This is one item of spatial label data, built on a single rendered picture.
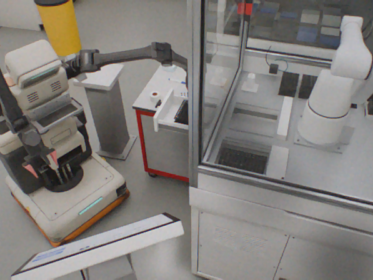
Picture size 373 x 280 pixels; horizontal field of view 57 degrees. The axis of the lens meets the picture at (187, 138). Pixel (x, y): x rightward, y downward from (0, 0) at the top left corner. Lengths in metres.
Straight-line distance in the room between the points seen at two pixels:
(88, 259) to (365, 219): 1.02
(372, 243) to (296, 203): 0.36
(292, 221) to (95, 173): 1.49
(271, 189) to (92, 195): 1.37
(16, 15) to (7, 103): 3.85
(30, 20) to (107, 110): 2.76
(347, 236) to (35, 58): 1.55
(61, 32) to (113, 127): 1.84
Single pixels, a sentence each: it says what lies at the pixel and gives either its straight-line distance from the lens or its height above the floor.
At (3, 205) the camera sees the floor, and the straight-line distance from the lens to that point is 2.99.
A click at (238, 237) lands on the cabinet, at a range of 1.79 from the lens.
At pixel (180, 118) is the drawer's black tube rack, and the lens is 1.92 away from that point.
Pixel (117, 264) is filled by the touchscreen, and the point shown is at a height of 1.05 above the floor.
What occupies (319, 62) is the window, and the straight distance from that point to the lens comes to 1.05.
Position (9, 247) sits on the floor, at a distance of 2.75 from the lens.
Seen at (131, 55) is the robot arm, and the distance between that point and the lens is 1.69.
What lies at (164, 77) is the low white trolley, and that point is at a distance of 2.50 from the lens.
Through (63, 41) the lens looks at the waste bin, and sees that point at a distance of 4.39.
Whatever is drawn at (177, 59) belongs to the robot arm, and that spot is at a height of 1.22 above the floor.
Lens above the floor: 2.16
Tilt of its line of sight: 44 degrees down
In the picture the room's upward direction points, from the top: 1 degrees counter-clockwise
